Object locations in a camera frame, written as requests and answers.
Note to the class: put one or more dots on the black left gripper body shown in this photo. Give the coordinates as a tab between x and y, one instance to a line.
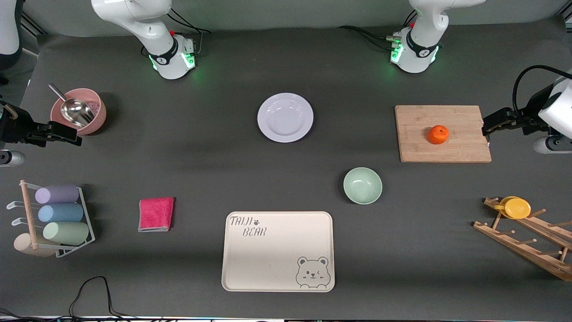
530	119

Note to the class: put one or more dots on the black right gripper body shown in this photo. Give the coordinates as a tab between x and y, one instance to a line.
13	127

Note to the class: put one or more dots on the orange fruit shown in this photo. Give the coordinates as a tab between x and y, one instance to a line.
438	134

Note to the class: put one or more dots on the lavender round plate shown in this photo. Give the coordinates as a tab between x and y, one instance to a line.
285	117

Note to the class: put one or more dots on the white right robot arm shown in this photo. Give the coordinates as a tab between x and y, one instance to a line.
167	49

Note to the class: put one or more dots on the metal scoop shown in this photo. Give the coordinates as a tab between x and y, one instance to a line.
76	112

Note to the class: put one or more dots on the pink bowl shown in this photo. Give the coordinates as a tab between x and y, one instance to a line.
96	118

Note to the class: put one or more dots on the wooden cutting board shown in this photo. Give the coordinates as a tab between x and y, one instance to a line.
464	147

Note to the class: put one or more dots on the purple cup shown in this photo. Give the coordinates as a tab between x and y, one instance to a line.
58	194

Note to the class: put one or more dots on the blue cup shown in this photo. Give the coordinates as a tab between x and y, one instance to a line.
60	213

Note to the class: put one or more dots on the yellow cup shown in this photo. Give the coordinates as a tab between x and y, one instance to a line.
517	208

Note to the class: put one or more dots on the green cup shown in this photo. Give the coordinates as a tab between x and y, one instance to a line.
67	233

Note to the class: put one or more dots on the beige cup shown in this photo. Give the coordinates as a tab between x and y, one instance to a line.
24	248

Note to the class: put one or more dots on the pink folded cloth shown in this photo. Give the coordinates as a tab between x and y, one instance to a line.
155	214

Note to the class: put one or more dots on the wooden peg drying rack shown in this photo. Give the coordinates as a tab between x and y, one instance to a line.
527	255

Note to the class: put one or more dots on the light green bowl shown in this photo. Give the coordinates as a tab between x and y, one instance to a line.
362	185

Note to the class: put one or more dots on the cream bear print tray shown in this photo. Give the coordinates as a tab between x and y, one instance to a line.
272	255

